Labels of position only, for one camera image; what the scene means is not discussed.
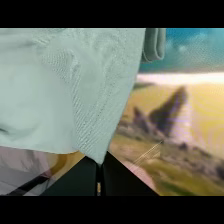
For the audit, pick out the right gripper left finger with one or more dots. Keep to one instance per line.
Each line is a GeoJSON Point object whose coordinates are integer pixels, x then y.
{"type": "Point", "coordinates": [81, 180]}

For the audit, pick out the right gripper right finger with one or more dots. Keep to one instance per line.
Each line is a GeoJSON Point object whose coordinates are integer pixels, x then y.
{"type": "Point", "coordinates": [123, 181]}

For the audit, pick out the pale green T-shirt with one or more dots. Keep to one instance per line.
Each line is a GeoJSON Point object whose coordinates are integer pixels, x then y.
{"type": "Point", "coordinates": [50, 86]}

